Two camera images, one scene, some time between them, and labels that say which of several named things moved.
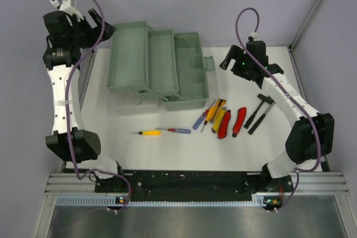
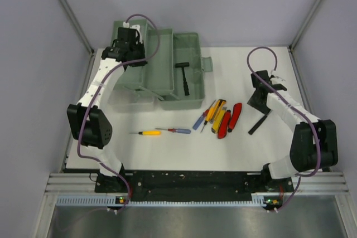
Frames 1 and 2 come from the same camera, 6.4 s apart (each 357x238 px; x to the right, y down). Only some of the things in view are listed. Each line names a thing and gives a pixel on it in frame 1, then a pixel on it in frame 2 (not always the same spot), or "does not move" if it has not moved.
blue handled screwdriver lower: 179,130 does not move
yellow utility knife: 217,120 does not move
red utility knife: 241,115 to 236,111
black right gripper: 236,53 to 252,102
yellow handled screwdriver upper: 211,111 does not move
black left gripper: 75,22 to 140,45
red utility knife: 223,130 does not move
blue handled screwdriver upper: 198,121 does not move
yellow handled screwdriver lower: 149,132 does not move
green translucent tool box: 147,66 does not move
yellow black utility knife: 221,103 does not move
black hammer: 264,98 to 186,85
